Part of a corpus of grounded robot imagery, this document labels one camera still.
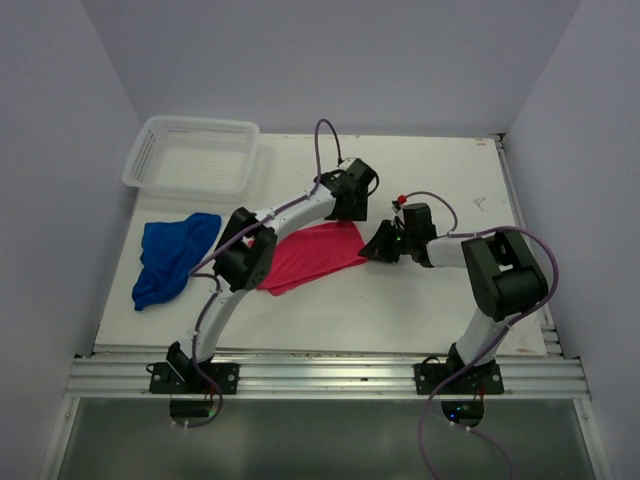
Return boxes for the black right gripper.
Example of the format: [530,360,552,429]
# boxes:
[359,220,414,264]

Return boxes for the blue microfiber towel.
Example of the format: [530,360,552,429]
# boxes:
[131,212,222,312]

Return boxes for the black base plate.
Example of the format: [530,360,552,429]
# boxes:
[412,356,505,395]
[146,362,240,395]

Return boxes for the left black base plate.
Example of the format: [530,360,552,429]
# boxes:
[146,362,240,395]

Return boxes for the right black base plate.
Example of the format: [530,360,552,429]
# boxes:
[412,356,505,395]

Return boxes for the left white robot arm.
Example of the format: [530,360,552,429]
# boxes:
[166,159,379,393]

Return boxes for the aluminium mounting rail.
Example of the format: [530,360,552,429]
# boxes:
[64,350,590,400]

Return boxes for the pink microfiber towel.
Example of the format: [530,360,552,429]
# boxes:
[257,222,366,296]

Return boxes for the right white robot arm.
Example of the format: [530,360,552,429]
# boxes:
[359,202,553,393]

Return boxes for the white plastic basket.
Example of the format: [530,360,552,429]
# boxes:
[121,115,260,203]

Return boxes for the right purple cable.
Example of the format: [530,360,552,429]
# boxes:
[394,190,559,480]

